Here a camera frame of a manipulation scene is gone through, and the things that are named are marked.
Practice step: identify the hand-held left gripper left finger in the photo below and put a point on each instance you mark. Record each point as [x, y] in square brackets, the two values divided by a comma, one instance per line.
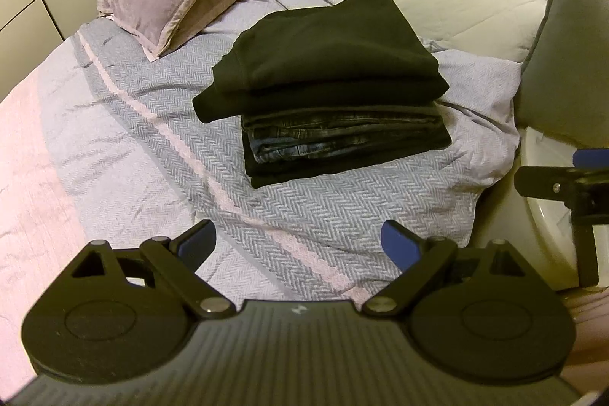
[197, 239]

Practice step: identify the black folded garment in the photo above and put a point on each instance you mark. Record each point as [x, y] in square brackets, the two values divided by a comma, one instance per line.
[295, 175]
[357, 96]

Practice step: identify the dark folded jeans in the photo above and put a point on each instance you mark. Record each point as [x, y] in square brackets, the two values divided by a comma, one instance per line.
[333, 132]

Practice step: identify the black sweater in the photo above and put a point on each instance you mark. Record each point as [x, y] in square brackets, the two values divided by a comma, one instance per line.
[333, 39]

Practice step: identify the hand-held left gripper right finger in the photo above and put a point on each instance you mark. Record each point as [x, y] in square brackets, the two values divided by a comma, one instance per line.
[402, 244]

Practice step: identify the grey cushion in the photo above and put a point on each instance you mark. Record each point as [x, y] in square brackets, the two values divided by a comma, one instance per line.
[566, 54]

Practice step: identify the pink and grey bedspread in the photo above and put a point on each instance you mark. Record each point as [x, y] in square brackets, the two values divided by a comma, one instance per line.
[142, 125]

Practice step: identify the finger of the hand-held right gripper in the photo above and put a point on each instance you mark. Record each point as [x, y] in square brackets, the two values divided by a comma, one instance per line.
[542, 183]
[592, 158]

